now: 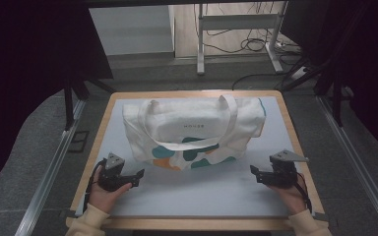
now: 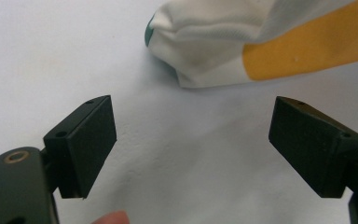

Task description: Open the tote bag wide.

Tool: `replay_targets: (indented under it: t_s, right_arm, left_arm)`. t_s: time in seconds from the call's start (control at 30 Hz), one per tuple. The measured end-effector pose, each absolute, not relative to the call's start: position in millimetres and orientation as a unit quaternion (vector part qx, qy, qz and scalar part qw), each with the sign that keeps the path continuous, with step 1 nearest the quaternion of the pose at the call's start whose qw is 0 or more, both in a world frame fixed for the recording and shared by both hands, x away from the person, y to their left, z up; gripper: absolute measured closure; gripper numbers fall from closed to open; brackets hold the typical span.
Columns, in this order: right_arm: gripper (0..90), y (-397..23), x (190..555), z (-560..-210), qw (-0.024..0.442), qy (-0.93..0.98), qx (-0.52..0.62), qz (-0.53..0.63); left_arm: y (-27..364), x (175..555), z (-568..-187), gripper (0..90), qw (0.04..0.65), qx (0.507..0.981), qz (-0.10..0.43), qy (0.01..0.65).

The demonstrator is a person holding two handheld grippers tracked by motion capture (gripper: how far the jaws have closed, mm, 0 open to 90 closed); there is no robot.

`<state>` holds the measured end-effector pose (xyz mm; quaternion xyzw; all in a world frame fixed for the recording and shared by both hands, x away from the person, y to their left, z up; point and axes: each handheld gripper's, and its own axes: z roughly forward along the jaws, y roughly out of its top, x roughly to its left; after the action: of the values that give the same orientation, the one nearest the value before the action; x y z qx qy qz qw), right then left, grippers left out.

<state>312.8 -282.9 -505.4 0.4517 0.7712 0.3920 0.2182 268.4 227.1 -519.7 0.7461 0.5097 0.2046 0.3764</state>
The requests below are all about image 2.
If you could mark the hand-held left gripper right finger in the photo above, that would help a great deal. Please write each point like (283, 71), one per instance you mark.
(310, 146)

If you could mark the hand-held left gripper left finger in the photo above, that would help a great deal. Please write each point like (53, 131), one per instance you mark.
(87, 146)

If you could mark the white garment with yellow patch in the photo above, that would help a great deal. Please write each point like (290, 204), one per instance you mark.
(230, 40)

